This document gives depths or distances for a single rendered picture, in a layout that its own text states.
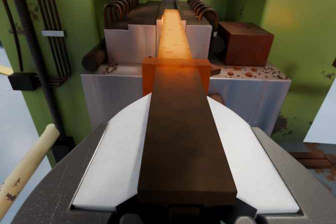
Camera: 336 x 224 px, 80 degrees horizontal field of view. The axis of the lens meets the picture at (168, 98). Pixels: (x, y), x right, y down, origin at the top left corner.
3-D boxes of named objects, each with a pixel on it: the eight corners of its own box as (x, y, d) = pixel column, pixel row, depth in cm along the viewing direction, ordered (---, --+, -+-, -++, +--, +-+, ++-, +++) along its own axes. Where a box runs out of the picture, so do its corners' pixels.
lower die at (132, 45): (206, 65, 41) (212, 21, 37) (108, 62, 41) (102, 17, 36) (188, 23, 77) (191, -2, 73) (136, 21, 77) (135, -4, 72)
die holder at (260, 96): (239, 217, 59) (292, 80, 36) (109, 214, 59) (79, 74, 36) (207, 109, 107) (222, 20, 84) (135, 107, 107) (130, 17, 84)
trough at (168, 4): (185, 28, 37) (185, 20, 37) (156, 27, 37) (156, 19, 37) (177, 2, 73) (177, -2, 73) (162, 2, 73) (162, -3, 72)
